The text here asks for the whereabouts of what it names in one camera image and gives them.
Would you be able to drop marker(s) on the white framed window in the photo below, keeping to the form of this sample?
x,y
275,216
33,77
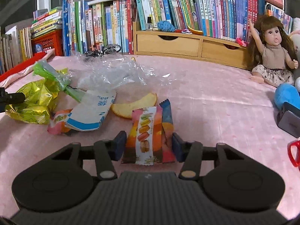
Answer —
x,y
291,0
18,4

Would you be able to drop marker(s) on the red scissors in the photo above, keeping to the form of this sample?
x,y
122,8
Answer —
x,y
291,154

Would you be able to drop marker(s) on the row of pale upright books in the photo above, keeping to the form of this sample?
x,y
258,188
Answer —
x,y
16,46

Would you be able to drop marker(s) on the clear plastic bag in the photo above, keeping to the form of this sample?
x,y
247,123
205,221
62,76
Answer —
x,y
112,72

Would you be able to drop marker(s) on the red bead trinket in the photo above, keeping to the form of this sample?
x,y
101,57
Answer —
x,y
181,31

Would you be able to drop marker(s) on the white rabbit plush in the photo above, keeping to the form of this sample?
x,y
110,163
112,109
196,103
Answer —
x,y
297,34

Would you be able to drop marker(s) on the row of small books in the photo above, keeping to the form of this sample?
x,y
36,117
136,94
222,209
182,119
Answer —
x,y
280,16

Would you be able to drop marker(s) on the white blue printed packet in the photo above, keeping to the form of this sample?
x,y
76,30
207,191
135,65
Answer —
x,y
91,110

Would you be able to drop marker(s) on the stack of flat books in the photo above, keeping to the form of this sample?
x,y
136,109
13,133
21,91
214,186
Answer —
x,y
46,22

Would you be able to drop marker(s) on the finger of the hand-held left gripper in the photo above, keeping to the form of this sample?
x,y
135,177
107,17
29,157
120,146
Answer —
x,y
14,97

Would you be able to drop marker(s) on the yellow boat-shaped tray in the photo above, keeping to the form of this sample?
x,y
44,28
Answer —
x,y
194,31

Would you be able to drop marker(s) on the pink sheet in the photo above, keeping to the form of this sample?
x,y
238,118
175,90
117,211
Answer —
x,y
211,103

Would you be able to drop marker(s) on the pink macaron snack packet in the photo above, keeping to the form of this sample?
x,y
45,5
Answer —
x,y
57,121

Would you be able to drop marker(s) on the black miniature bicycle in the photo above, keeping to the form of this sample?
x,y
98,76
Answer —
x,y
110,49

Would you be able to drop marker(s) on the blue printed can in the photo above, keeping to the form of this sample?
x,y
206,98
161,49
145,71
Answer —
x,y
37,48

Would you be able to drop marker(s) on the pink red folded blanket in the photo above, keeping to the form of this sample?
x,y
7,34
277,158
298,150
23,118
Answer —
x,y
23,69

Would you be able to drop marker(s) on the blue yarn ball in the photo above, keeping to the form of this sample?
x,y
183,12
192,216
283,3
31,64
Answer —
x,y
165,26

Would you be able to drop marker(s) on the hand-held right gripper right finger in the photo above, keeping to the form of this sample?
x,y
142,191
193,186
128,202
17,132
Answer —
x,y
178,145

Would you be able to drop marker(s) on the yellow fruit peel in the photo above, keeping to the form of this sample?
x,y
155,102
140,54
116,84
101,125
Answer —
x,y
133,106

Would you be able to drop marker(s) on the row of mixed upright books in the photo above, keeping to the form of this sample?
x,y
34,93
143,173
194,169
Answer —
x,y
112,25

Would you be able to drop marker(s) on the grey power adapter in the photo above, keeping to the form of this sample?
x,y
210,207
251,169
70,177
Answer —
x,y
289,121

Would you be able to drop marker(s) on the long-haired doll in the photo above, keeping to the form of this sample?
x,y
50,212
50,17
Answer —
x,y
273,54

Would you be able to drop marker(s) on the blue cat plush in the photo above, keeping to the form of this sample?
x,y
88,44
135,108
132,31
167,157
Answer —
x,y
287,96

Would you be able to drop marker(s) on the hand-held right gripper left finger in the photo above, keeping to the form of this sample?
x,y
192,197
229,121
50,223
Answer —
x,y
118,145

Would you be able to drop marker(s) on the nail polish bottle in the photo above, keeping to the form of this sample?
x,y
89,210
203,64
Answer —
x,y
149,24

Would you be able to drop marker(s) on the row of thin blue books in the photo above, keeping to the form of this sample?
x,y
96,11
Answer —
x,y
75,25

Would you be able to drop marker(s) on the red plastic crate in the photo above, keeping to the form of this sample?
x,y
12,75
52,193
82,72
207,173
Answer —
x,y
51,42

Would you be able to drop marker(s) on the wooden drawer organizer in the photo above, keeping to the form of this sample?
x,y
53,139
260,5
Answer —
x,y
178,45

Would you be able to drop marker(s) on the green plastic wrapper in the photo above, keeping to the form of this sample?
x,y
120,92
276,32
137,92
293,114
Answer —
x,y
44,70
75,94

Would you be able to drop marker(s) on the large gold foil wrapper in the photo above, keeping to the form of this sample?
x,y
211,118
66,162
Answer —
x,y
30,105

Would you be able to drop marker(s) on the long row of colourful books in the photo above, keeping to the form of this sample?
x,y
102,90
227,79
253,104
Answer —
x,y
199,9

